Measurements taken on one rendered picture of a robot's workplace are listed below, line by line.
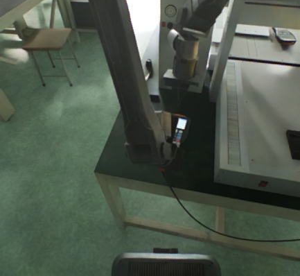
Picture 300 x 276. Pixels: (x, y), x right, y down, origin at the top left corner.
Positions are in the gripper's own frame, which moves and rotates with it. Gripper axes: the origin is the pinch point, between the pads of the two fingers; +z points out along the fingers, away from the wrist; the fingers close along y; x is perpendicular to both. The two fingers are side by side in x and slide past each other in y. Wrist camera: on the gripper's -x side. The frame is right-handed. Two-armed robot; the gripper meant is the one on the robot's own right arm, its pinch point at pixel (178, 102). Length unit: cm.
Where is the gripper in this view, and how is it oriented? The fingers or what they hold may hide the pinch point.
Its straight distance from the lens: 69.8
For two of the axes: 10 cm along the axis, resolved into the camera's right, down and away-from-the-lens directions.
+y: -9.5, -2.2, 2.1
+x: -3.0, 5.3, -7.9
